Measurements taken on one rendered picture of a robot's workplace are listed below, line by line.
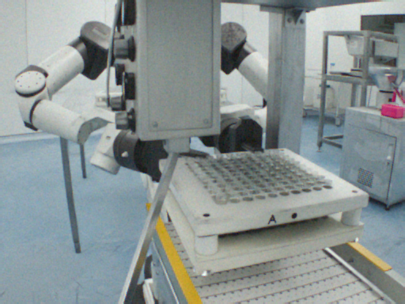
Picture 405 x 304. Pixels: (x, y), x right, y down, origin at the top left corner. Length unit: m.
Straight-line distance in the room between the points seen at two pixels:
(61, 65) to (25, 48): 4.50
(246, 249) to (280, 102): 0.39
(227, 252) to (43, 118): 0.56
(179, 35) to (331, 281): 0.40
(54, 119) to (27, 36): 4.66
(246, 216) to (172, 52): 0.21
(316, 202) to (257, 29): 6.12
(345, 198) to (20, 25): 5.24
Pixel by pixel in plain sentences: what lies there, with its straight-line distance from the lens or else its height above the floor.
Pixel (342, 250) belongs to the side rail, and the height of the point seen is 0.91.
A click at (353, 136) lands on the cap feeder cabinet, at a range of 3.20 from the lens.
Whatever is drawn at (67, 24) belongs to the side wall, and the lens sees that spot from 5.48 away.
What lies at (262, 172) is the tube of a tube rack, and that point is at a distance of 0.53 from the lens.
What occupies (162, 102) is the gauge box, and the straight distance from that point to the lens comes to 0.43.
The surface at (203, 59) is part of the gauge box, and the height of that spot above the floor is 1.19.
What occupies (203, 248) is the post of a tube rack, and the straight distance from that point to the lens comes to 0.42.
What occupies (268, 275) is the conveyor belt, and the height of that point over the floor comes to 0.89.
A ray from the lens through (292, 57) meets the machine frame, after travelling 0.75.
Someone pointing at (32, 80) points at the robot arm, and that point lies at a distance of 0.89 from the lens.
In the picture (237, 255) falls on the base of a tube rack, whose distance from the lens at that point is 0.43.
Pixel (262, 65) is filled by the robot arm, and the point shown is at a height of 1.16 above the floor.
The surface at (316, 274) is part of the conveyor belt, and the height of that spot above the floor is 0.89.
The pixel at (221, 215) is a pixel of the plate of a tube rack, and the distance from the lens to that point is 0.41.
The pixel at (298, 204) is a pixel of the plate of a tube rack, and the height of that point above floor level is 1.02.
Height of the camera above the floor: 1.20
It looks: 16 degrees down
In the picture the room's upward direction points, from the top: straight up
